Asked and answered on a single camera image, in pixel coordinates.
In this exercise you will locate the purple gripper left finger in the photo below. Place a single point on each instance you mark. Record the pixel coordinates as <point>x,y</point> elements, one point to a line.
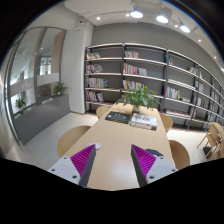
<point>77,168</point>

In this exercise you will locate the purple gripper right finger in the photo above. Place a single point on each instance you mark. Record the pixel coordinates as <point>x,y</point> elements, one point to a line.
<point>149,168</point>

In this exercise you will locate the black mouse pad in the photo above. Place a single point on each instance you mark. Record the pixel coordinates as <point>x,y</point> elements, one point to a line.
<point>154,152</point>

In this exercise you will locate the white computer mouse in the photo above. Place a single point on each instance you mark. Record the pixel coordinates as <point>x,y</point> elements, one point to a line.
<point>97,146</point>

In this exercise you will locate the wooden chair near left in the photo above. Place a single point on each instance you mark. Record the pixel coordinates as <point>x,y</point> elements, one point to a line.
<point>69,138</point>

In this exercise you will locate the wooden chair near right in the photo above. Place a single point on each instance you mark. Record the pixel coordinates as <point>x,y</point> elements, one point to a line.
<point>180,154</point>

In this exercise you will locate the white red book stack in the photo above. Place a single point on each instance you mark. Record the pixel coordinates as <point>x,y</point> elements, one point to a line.
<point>144,121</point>

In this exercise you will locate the wooden chair far right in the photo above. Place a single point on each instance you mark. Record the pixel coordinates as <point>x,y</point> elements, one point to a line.
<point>167,121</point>

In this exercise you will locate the black book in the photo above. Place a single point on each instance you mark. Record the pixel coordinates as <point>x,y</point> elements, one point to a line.
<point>118,117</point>

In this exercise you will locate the wooden chair far left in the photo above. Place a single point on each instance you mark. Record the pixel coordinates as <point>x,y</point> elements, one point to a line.
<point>100,111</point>

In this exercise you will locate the green potted table plant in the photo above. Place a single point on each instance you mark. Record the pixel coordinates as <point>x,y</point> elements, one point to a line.
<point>139,97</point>

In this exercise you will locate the wooden chair at right edge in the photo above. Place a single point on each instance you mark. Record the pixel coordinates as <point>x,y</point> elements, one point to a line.
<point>215,141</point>

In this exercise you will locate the glass window partition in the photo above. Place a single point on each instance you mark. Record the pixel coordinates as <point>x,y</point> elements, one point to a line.
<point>34,68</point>

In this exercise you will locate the potted plant by window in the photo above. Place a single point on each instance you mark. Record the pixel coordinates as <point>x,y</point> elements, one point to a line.
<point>59,89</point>

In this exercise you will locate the small potted plant left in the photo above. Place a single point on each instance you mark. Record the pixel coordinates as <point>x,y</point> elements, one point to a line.
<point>20,104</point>

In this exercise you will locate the grey wall bookshelf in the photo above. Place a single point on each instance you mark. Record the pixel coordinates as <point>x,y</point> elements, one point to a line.
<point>186,90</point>

